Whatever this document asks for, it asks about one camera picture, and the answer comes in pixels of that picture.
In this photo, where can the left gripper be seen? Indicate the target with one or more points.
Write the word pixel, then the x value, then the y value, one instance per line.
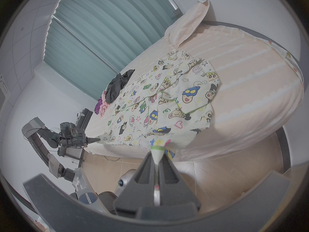
pixel 80 139

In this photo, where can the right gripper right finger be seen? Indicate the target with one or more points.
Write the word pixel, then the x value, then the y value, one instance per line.
pixel 176 192

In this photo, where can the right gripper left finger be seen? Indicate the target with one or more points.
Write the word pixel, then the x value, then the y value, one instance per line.
pixel 137 192

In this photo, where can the white printed pyjama top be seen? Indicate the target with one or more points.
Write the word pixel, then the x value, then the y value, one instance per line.
pixel 164 100

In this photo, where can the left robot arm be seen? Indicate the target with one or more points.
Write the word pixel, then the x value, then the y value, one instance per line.
pixel 38 139

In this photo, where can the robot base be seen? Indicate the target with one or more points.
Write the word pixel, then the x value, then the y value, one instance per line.
pixel 89 198

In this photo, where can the bed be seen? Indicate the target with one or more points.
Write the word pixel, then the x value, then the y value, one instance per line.
pixel 253 81

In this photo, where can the purple satin garment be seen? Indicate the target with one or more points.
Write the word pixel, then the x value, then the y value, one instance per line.
pixel 97 107

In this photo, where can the pink garment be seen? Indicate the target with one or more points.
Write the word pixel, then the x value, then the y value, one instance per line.
pixel 105 106

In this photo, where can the black garment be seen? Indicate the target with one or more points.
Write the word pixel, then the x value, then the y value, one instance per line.
pixel 118 86

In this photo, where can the blue-green curtain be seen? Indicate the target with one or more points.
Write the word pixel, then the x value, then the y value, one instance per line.
pixel 77 57
pixel 108 16

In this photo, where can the pale pink striped pillow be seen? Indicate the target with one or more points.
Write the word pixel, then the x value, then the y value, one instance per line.
pixel 185 25

